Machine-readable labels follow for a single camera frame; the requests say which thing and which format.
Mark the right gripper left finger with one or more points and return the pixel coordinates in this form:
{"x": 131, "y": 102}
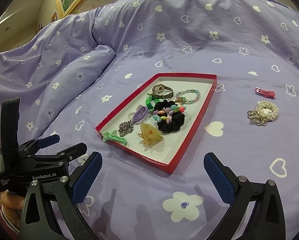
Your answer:
{"x": 83, "y": 177}

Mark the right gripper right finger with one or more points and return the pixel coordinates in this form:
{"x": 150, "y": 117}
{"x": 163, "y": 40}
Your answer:
{"x": 227, "y": 184}

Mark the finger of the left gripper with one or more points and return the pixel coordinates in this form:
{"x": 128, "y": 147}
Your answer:
{"x": 69, "y": 154}
{"x": 48, "y": 141}

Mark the black scrunchie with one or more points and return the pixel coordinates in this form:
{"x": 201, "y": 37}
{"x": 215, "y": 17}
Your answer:
{"x": 169, "y": 116}

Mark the amber translucent hair claw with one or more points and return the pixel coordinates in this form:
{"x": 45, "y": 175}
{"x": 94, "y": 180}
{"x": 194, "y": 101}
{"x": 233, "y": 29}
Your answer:
{"x": 150, "y": 136}

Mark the grey wristwatch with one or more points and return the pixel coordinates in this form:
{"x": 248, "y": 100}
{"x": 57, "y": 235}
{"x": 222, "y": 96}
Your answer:
{"x": 162, "y": 91}

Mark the left hand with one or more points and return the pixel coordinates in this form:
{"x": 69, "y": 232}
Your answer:
{"x": 12, "y": 205}

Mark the purple floral bed quilt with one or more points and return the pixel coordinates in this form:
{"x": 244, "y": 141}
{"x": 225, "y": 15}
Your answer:
{"x": 75, "y": 71}

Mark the pink hair clip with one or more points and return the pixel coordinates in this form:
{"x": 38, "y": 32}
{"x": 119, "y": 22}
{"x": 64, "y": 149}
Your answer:
{"x": 265, "y": 93}

